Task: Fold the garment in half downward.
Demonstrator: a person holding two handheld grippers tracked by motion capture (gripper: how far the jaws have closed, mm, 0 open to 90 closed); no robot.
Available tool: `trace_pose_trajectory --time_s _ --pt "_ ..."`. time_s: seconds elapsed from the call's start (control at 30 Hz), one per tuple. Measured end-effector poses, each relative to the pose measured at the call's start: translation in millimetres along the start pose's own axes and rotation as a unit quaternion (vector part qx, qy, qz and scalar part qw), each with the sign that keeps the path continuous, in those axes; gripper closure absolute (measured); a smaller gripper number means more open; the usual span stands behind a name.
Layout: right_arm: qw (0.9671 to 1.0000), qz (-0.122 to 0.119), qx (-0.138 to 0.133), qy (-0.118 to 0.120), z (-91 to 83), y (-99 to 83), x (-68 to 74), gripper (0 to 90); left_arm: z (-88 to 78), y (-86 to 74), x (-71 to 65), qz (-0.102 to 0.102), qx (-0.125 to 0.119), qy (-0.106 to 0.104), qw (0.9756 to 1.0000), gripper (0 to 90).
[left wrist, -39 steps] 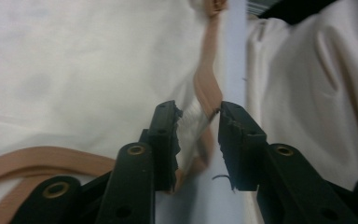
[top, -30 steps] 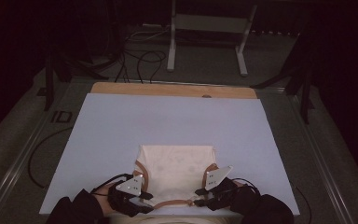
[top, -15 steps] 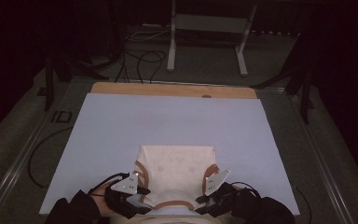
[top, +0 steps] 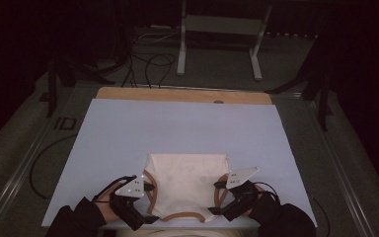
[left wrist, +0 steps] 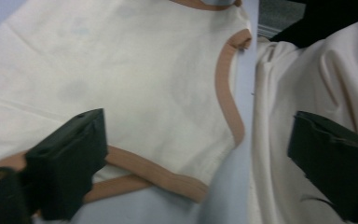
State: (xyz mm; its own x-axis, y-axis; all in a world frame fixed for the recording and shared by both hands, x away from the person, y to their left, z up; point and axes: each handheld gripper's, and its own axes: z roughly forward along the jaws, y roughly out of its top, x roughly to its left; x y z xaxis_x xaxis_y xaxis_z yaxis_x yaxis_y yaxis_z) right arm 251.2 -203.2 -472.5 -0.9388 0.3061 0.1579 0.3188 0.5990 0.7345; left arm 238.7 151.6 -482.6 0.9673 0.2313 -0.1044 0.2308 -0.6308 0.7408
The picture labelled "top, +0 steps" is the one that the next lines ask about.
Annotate person's torso light clothing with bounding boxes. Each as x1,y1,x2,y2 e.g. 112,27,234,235
114,228,245,237

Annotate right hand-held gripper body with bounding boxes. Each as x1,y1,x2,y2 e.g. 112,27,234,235
222,165,262,222

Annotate light blue mat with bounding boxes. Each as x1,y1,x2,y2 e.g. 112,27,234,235
40,98,319,230

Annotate person's right hand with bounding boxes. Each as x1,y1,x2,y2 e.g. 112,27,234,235
248,184,282,222

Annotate grey metal rail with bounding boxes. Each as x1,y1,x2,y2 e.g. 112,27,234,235
304,97,378,237
0,98,80,236

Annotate left hand-held gripper black cable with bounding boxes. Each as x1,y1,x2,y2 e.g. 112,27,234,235
91,175,138,202

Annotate white metal stand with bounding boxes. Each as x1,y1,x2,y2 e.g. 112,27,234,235
176,0,273,82

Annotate thin black floor cable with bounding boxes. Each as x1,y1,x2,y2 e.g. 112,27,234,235
309,196,331,237

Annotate cream baby bodysuit brown trim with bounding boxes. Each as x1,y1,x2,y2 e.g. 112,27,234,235
142,152,231,224

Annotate black metal stand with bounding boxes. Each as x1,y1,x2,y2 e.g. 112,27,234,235
264,33,334,132
38,54,116,119

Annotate person's left hand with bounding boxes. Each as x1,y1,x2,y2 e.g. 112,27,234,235
95,181,123,223

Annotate bundle of black floor cables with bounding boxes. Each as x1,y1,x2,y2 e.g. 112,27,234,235
119,28,183,90

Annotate hand-held gripper black cable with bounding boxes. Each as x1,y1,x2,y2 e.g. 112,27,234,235
91,175,138,202
253,181,281,205

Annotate right hand-held gripper black cable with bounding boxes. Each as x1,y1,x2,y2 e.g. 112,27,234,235
253,181,281,205

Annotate long black floor cable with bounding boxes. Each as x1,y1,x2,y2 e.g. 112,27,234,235
29,132,79,200

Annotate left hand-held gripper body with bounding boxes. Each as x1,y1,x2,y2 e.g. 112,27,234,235
110,175,148,232

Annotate wooden table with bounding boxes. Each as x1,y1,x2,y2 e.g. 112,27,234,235
95,86,273,106

